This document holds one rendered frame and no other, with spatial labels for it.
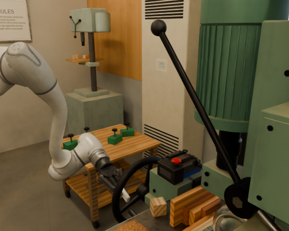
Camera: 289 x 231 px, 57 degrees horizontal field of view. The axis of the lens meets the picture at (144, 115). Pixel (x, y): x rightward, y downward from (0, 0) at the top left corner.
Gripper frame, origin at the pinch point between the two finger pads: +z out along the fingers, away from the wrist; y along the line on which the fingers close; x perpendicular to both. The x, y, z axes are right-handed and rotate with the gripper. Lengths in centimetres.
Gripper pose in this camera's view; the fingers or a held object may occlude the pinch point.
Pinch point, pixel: (124, 194)
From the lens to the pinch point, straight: 124.3
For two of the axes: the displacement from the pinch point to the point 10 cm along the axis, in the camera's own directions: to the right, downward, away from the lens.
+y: 8.0, -1.9, 5.7
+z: 5.7, 5.7, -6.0
